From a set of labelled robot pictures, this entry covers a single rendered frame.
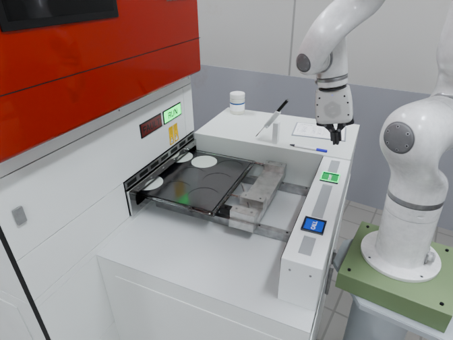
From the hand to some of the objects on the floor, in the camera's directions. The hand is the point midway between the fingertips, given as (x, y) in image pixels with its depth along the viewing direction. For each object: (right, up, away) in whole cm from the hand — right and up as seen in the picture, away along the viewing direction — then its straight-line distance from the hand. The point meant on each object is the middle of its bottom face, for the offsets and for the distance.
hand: (336, 137), depth 99 cm
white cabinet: (-21, -91, +64) cm, 113 cm away
